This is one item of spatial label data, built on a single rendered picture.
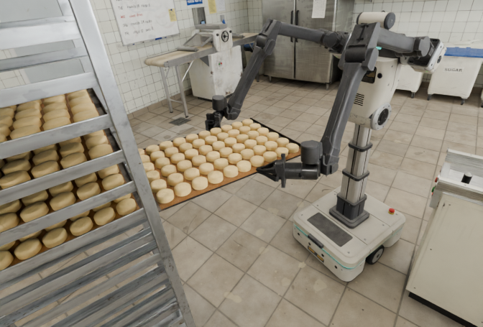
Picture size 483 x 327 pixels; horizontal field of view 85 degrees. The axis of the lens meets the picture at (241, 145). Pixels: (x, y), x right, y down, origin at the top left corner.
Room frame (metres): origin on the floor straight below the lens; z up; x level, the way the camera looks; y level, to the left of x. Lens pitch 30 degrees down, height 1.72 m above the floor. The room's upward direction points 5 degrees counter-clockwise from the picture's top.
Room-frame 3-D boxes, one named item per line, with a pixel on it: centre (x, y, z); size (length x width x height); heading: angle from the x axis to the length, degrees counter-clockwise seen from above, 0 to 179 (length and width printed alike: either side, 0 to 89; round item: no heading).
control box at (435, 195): (1.04, -1.01, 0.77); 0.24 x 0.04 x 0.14; 137
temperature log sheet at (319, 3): (4.72, -1.44, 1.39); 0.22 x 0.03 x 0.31; 49
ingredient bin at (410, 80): (4.29, -2.81, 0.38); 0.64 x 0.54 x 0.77; 140
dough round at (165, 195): (0.62, 0.24, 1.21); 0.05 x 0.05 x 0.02
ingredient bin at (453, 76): (3.86, -3.30, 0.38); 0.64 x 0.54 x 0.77; 139
